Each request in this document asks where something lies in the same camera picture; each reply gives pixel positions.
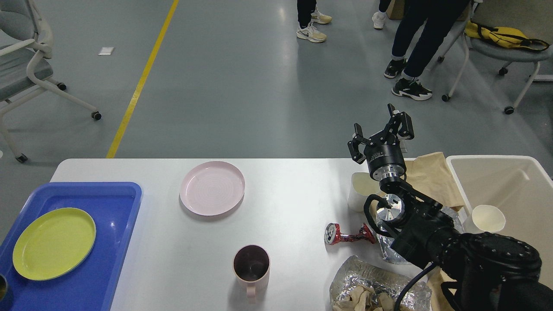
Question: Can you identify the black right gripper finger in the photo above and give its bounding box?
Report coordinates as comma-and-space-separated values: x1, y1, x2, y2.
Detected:
375, 104, 415, 143
348, 123, 373, 165

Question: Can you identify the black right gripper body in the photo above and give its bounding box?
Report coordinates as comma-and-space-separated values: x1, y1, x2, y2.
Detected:
365, 142, 407, 181

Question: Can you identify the pink mug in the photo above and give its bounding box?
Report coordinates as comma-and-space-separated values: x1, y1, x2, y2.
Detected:
232, 244, 271, 304

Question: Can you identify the dark teal mug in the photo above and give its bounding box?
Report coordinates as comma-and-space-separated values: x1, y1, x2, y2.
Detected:
0, 274, 13, 311

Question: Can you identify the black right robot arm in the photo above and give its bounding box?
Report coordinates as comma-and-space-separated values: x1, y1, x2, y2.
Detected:
347, 104, 553, 311

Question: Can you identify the white paper cup on table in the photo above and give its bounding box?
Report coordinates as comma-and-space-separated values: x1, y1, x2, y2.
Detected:
347, 172, 383, 212

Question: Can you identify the brown paper bag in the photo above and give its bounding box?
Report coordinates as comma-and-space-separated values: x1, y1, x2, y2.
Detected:
406, 152, 465, 211

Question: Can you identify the crumpled silver foil bag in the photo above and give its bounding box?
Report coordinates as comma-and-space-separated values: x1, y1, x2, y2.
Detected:
376, 206, 465, 264

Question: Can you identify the crushed red soda can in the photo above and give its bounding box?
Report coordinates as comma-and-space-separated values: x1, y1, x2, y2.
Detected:
324, 223, 376, 245

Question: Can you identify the person in black sneakers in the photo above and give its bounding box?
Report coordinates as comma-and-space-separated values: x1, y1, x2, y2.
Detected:
384, 0, 469, 101

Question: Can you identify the person in white sneakers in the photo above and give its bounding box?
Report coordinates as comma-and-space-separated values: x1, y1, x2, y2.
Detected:
372, 0, 392, 30

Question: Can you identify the cardboard box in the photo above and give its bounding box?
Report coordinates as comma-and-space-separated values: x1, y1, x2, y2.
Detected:
386, 0, 408, 20

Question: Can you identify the crumpled aluminium foil front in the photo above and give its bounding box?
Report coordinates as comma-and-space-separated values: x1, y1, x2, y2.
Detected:
329, 256, 432, 311

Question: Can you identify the white paper cup in bin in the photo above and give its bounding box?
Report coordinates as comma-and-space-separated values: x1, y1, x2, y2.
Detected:
462, 205, 506, 234

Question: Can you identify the grey chair right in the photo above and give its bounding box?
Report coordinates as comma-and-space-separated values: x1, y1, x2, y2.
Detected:
441, 0, 552, 115

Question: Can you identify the white plastic bin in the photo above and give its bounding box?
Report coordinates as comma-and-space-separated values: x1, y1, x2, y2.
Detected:
446, 155, 553, 287

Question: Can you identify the yellow backpack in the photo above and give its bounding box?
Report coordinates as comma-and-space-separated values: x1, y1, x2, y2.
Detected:
464, 21, 550, 52

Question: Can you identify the brown crumpled paper in foil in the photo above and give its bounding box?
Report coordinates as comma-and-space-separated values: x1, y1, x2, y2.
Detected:
332, 285, 395, 311

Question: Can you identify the pink plate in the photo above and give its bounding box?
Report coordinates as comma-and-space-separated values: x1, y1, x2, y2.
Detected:
178, 161, 245, 216

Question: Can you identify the blue plastic tray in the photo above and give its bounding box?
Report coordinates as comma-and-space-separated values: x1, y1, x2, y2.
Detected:
1, 182, 142, 311

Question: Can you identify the yellow plate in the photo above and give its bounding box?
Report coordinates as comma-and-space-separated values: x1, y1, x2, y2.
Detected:
12, 207, 97, 281

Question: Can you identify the grey office chair left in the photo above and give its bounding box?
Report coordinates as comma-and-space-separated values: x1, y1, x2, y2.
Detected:
0, 0, 102, 163

